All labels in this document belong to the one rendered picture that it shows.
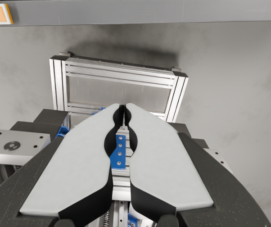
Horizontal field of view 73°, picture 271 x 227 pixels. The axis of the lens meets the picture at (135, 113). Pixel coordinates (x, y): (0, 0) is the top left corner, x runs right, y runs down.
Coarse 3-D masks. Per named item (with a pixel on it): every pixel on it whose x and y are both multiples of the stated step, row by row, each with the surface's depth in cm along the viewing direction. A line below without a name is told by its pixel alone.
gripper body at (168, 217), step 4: (164, 216) 6; (168, 216) 5; (172, 216) 5; (60, 220) 5; (64, 220) 5; (68, 220) 5; (160, 220) 5; (164, 220) 5; (168, 220) 5; (172, 220) 5; (176, 220) 5; (56, 224) 5; (60, 224) 5; (64, 224) 5; (68, 224) 5; (72, 224) 5; (160, 224) 5; (164, 224) 5; (168, 224) 5; (172, 224) 5; (176, 224) 5
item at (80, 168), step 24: (96, 120) 10; (120, 120) 12; (72, 144) 8; (96, 144) 8; (48, 168) 7; (72, 168) 7; (96, 168) 7; (48, 192) 6; (72, 192) 6; (96, 192) 6; (72, 216) 6; (96, 216) 7
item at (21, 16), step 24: (0, 0) 30; (24, 0) 30; (48, 0) 31; (72, 0) 31; (96, 0) 31; (120, 0) 31; (144, 0) 31; (168, 0) 31; (192, 0) 31; (216, 0) 31; (240, 0) 32; (264, 0) 32; (0, 24) 32; (24, 24) 32; (48, 24) 32; (72, 24) 33; (96, 24) 33
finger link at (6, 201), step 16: (48, 144) 9; (32, 160) 8; (48, 160) 8; (16, 176) 7; (32, 176) 7; (0, 192) 6; (16, 192) 6; (0, 208) 6; (16, 208) 6; (0, 224) 5; (16, 224) 5; (32, 224) 5; (48, 224) 5
